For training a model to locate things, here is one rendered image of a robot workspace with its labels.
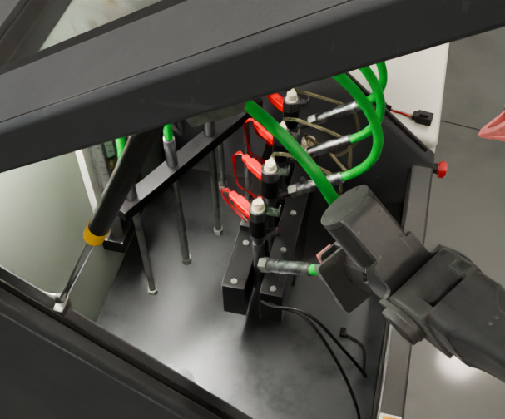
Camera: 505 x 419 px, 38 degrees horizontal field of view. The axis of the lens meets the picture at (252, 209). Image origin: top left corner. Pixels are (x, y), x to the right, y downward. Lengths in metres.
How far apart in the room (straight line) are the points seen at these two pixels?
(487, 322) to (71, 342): 0.42
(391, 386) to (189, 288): 0.43
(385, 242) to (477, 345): 0.14
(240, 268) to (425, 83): 0.57
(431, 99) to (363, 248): 0.83
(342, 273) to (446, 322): 0.21
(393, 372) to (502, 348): 0.58
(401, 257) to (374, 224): 0.04
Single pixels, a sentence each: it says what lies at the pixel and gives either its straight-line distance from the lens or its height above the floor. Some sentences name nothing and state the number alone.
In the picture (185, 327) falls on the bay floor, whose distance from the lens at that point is 1.31.
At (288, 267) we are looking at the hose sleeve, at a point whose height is 1.17.
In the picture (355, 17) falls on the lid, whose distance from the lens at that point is 0.35.
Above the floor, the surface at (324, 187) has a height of 1.36.
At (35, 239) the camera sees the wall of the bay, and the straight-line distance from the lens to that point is 1.05.
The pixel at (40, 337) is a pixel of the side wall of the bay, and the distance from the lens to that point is 0.79.
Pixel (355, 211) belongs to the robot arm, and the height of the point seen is 1.44.
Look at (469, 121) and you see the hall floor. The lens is 2.91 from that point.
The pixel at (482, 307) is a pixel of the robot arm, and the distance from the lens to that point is 0.61.
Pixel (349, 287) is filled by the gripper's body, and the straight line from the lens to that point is 0.81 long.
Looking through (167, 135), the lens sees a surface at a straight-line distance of 1.12.
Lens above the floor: 1.96
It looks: 51 degrees down
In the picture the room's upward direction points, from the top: 1 degrees counter-clockwise
